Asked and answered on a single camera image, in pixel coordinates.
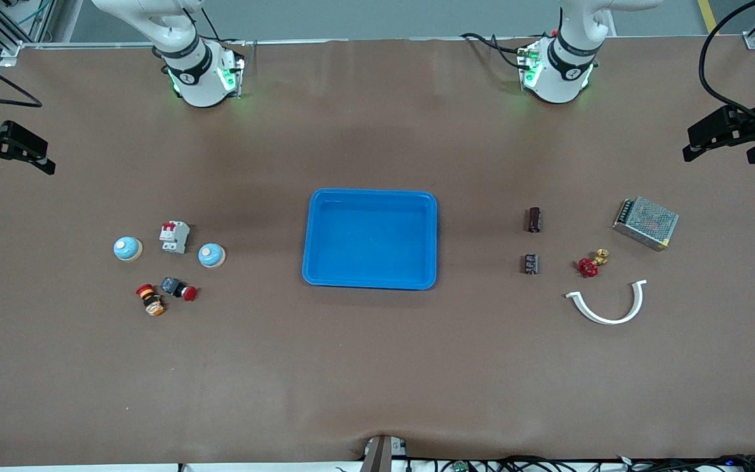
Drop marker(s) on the blue dome call bell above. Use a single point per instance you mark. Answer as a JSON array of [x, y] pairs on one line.
[[211, 255], [127, 248]]

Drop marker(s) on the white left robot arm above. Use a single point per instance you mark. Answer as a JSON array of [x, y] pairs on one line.
[[561, 72]]

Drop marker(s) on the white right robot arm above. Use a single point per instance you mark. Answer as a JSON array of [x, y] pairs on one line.
[[197, 78]]

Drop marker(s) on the metal mesh power supply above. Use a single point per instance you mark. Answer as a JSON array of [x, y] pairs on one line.
[[646, 223]]

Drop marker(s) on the red mushroom push button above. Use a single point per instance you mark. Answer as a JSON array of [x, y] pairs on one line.
[[179, 288]]

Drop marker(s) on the white half-round pipe clamp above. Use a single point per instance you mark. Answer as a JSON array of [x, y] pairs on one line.
[[607, 320]]

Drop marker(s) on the blue plastic tray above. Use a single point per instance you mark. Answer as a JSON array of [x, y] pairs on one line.
[[371, 242]]

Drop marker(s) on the white circuit breaker red switch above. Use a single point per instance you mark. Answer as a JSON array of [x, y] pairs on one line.
[[174, 237]]

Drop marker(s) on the orange emergency stop switch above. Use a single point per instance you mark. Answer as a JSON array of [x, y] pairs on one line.
[[151, 300]]

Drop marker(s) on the grey metal bracket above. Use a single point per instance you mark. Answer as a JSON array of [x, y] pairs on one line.
[[381, 455]]

